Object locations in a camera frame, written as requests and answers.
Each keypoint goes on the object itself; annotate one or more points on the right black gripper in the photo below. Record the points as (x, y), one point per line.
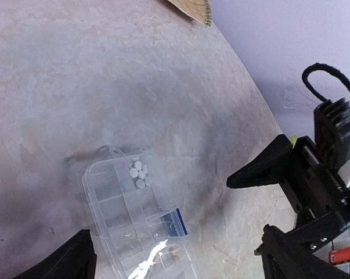
(321, 196)

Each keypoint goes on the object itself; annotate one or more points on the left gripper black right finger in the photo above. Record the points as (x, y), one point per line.
(282, 257)

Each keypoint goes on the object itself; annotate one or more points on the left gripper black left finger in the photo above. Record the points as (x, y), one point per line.
(76, 258)

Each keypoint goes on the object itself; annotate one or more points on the clear plastic pill organizer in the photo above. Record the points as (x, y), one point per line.
(137, 226)

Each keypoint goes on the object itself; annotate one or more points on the yellow pills in organizer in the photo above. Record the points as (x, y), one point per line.
(174, 253)

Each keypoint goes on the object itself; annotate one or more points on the white pills in organizer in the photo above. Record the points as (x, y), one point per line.
(139, 173)

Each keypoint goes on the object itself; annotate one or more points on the red box background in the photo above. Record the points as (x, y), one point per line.
(339, 256)

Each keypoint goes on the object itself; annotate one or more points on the woven bamboo tray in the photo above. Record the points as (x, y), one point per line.
(198, 10)

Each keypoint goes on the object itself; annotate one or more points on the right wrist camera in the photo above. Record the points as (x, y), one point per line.
(332, 136)

